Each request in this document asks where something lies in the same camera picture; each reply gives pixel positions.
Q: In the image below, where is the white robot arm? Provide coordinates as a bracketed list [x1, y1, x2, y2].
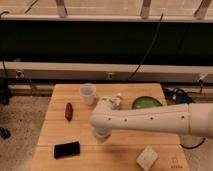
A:
[90, 97, 213, 140]

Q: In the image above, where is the black eraser block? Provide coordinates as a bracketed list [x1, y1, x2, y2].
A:
[54, 141, 80, 159]

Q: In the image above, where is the white plastic bottle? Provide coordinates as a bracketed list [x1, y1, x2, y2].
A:
[108, 93, 122, 108]

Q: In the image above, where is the clear plastic cup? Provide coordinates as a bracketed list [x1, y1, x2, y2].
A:
[79, 83, 96, 105]

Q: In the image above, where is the green bowl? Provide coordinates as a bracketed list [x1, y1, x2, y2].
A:
[132, 96, 162, 109]

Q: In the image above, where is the red-brown chili pepper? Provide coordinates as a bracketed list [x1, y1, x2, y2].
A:
[65, 103, 73, 121]

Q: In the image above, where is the blue object on floor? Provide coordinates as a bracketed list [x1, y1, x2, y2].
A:
[175, 93, 193, 104]

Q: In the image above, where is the black object at left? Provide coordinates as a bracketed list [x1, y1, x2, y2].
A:
[0, 79, 12, 105]

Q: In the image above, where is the black hanging cable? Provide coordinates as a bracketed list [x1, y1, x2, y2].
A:
[126, 13, 164, 82]

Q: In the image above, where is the black floor cable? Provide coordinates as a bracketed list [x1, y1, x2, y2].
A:
[179, 137, 207, 150]

